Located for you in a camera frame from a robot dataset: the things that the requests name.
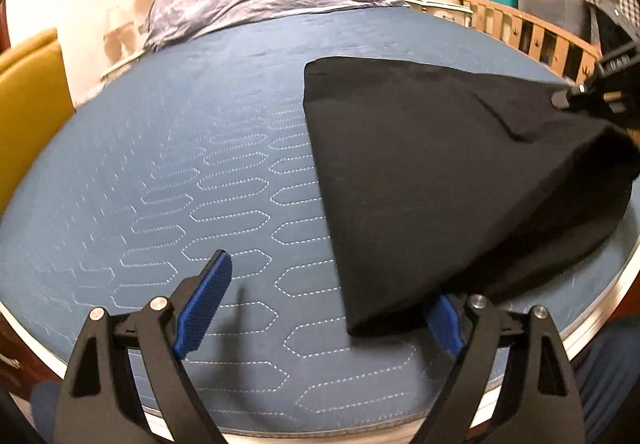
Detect wooden crib rail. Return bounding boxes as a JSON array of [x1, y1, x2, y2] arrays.
[[457, 0, 606, 78]]

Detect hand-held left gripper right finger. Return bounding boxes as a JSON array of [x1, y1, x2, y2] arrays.
[[412, 294, 588, 444]]

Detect person's right leg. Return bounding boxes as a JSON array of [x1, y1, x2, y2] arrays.
[[567, 317, 640, 444]]

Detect person's left leg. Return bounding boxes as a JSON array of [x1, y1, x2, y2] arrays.
[[29, 379, 68, 444]]

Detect white nightstand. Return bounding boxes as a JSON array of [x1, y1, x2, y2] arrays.
[[400, 0, 474, 28], [100, 14, 148, 80]]

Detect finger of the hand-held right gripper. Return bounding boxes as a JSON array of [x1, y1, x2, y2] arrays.
[[550, 78, 624, 117]]

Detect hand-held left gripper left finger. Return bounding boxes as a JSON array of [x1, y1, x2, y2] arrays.
[[52, 249, 233, 444]]

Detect black pants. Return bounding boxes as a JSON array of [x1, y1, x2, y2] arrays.
[[304, 55, 636, 337]]

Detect blue quilted bed cover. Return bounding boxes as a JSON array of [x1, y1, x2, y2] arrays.
[[0, 7, 640, 435]]

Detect yellow chair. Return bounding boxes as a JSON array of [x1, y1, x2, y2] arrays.
[[0, 27, 76, 215]]

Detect person's leg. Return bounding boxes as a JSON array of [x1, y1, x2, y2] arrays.
[[567, 317, 640, 444], [29, 379, 68, 444]]

